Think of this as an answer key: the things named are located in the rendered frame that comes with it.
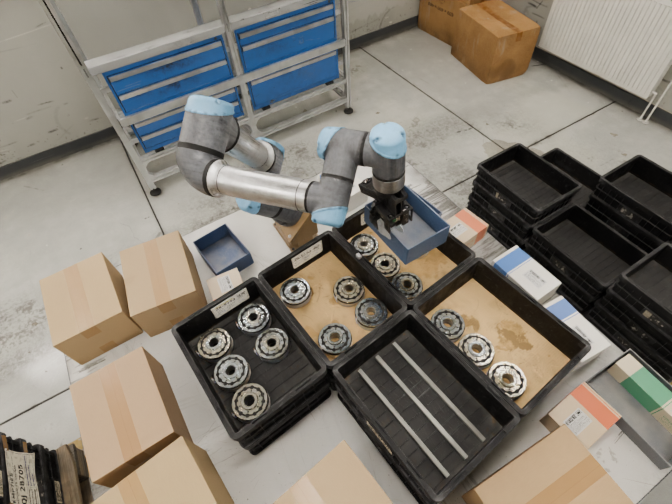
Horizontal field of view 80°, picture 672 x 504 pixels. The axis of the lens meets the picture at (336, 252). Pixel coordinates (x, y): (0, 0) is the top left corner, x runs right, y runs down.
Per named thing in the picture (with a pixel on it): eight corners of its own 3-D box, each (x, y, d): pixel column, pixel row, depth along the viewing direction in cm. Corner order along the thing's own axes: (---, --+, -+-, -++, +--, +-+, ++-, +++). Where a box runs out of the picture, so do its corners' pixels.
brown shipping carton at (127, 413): (97, 402, 131) (68, 385, 118) (162, 365, 137) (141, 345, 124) (122, 490, 115) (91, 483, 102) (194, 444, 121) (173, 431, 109)
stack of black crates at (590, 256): (511, 268, 217) (531, 228, 190) (550, 243, 226) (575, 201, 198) (572, 324, 196) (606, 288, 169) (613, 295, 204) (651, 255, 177)
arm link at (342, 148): (308, 169, 88) (356, 178, 85) (320, 119, 87) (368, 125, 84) (320, 177, 95) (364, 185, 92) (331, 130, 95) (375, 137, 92)
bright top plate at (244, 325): (233, 313, 130) (232, 312, 129) (261, 299, 132) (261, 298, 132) (245, 338, 124) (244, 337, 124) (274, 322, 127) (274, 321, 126)
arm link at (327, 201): (157, 187, 101) (333, 226, 84) (166, 144, 101) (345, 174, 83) (189, 195, 112) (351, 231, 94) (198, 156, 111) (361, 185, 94)
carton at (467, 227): (456, 257, 156) (460, 245, 150) (434, 239, 163) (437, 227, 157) (484, 237, 162) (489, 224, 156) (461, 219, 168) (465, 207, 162)
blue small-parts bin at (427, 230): (363, 220, 122) (364, 204, 116) (402, 200, 126) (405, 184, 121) (405, 265, 111) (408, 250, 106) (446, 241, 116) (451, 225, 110)
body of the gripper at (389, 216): (388, 236, 101) (387, 204, 91) (369, 214, 106) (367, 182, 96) (413, 222, 103) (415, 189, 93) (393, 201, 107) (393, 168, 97)
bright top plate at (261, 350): (250, 338, 124) (250, 337, 124) (280, 323, 127) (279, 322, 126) (263, 365, 119) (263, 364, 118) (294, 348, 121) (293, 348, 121)
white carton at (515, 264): (486, 274, 151) (492, 260, 144) (509, 259, 155) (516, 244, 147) (528, 313, 141) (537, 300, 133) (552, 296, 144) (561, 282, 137)
